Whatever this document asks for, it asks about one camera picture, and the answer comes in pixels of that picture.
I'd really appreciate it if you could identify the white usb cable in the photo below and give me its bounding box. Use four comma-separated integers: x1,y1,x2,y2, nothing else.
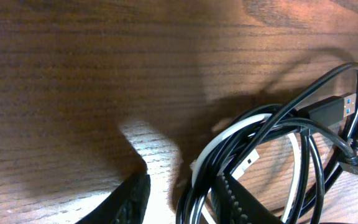
190,112,303,224

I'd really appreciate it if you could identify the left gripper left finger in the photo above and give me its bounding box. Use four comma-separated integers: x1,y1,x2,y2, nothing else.
77,173,151,224

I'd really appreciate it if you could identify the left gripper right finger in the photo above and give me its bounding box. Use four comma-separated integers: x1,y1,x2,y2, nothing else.
211,174,282,224

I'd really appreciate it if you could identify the short black usb cable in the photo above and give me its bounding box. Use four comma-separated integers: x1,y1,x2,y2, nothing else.
272,107,358,224

